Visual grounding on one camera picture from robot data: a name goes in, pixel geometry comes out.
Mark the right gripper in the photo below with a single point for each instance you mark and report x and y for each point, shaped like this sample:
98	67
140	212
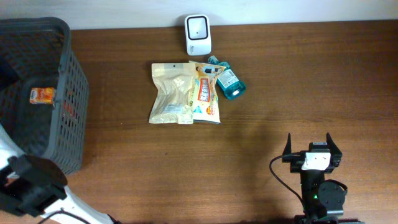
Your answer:
335	154

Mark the teal mouthwash bottle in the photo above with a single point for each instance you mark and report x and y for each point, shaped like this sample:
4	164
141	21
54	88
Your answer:
230	84

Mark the yellow snack bag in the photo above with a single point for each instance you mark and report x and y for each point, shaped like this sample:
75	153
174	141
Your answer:
204	98

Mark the beige kraft pouch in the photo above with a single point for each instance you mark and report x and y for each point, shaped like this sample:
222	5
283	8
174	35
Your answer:
174	83

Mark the small orange packet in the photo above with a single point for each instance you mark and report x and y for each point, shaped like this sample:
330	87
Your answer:
42	95

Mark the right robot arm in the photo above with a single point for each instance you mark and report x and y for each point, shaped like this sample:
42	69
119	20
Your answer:
322	198

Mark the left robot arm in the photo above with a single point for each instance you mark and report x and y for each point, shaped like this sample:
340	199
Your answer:
37	187

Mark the white barcode scanner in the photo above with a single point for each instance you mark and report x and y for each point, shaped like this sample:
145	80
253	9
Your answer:
198	35

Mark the grey plastic mesh basket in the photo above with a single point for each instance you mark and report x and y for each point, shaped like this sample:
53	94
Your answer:
38	53

